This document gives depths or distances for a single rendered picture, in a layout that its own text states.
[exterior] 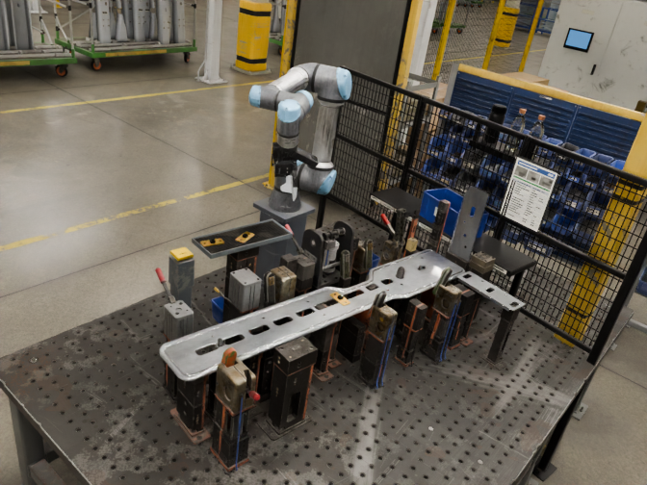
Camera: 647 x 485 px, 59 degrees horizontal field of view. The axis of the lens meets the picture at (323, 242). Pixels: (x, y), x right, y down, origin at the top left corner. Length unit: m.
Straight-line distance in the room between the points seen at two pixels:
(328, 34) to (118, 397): 3.50
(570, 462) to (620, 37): 6.46
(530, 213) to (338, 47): 2.55
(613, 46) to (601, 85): 0.50
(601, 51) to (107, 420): 7.93
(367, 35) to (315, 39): 0.54
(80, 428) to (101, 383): 0.21
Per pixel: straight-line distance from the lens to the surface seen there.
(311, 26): 5.03
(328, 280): 2.37
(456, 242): 2.70
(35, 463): 2.67
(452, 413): 2.31
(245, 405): 1.78
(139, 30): 9.98
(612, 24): 8.87
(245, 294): 2.04
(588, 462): 3.48
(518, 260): 2.77
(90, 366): 2.33
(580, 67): 8.99
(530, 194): 2.78
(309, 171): 2.48
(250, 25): 9.85
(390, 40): 4.53
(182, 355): 1.88
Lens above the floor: 2.21
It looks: 28 degrees down
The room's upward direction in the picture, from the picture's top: 9 degrees clockwise
